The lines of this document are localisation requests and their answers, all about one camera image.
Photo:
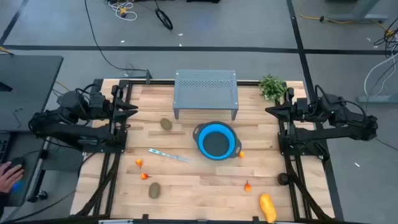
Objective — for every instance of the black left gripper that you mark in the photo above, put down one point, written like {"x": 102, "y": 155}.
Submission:
{"x": 99, "y": 105}

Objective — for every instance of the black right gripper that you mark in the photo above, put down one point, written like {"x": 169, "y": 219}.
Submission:
{"x": 300, "y": 109}

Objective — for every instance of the brown kiwi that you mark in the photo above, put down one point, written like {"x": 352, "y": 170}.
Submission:
{"x": 166, "y": 124}
{"x": 154, "y": 190}

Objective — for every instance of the small orange fruit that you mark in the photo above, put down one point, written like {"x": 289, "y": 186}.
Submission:
{"x": 139, "y": 162}
{"x": 241, "y": 154}

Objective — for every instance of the dark round avocado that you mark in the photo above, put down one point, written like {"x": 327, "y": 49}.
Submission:
{"x": 283, "y": 179}

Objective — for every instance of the blue collapsible bowl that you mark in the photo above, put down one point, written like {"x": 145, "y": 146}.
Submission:
{"x": 216, "y": 143}

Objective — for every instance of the small red fruit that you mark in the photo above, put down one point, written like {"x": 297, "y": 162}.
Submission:
{"x": 247, "y": 187}
{"x": 144, "y": 176}

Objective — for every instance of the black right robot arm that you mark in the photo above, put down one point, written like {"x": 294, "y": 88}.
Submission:
{"x": 326, "y": 132}

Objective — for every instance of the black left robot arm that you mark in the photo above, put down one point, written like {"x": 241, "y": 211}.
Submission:
{"x": 77, "y": 130}

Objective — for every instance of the green plant in white pot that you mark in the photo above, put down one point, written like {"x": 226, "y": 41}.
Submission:
{"x": 272, "y": 87}

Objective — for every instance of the grey perforated metal shelf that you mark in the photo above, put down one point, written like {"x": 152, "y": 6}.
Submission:
{"x": 205, "y": 93}

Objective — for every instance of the grey standing desk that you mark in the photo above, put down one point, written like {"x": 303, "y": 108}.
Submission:
{"x": 31, "y": 93}

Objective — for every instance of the grey desk base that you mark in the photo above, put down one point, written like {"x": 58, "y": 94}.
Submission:
{"x": 360, "y": 9}
{"x": 376, "y": 99}

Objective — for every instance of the black computer mouse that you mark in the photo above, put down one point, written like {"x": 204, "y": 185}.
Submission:
{"x": 17, "y": 161}

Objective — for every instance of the black keyboard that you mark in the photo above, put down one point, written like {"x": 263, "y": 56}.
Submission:
{"x": 3, "y": 146}

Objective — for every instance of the person's hand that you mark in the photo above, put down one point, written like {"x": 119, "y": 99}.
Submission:
{"x": 9, "y": 179}

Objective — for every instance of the black aluminium table frame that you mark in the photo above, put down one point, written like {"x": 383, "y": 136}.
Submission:
{"x": 149, "y": 82}

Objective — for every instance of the black frame clamp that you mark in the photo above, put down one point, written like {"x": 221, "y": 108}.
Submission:
{"x": 145, "y": 217}

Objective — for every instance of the silver aluminium bracket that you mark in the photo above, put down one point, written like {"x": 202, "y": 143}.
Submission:
{"x": 115, "y": 221}

